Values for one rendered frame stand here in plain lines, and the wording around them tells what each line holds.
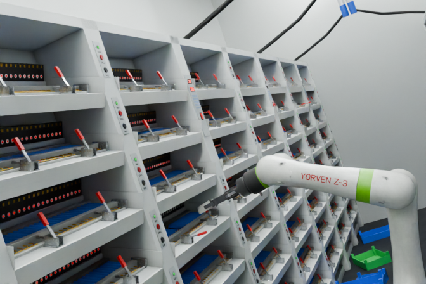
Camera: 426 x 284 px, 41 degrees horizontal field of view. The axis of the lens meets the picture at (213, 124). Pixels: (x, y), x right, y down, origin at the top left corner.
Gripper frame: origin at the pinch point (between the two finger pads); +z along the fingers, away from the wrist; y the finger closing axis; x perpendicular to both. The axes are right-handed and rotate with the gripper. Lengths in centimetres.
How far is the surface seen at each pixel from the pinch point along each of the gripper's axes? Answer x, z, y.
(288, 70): 66, -7, 296
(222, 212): -5.7, 1.0, 15.6
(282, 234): -34, 5, 86
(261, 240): -27, 2, 45
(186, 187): 9.9, -4.3, -17.8
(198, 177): 11.6, -3.3, -1.0
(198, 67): 68, 2, 86
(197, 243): -9.5, -0.8, -24.2
